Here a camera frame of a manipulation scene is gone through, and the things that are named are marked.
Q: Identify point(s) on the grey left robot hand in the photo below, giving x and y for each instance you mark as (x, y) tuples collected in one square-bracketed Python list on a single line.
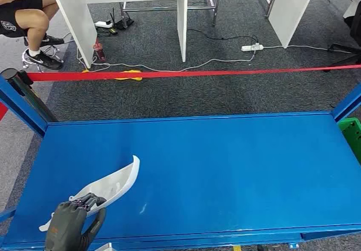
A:
[(66, 227)]

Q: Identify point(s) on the white curved plastic part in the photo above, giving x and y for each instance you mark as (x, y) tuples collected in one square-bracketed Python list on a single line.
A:
[(118, 185)]

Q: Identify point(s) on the blue metal shelf rack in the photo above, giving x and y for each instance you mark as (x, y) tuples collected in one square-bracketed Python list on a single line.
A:
[(197, 174)]

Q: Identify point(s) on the yellow floor tape strip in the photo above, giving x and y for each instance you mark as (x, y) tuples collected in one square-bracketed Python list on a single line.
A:
[(129, 76)]

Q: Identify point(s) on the red bottle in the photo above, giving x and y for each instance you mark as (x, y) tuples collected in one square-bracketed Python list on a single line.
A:
[(99, 51)]

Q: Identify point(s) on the white power strip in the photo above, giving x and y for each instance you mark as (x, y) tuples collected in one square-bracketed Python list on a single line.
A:
[(103, 24), (251, 48)]

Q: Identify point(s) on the seated person with phone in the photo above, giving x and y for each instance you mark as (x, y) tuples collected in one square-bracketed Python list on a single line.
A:
[(31, 21)]

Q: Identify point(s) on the red barrier belt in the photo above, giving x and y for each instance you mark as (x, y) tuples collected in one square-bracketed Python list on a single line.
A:
[(197, 73)]

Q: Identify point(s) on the white desk panel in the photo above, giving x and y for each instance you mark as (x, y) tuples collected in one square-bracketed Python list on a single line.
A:
[(293, 10)]

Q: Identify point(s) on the green plastic crate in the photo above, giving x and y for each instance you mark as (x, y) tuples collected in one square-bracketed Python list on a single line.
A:
[(353, 137)]

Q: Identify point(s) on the black office chair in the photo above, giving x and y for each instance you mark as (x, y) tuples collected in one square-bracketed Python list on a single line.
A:
[(356, 29)]

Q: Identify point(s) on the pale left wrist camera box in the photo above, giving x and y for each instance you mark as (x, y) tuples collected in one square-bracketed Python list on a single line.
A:
[(106, 247)]

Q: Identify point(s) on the black stanchion post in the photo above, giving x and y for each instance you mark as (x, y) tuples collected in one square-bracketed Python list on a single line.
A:
[(33, 101)]

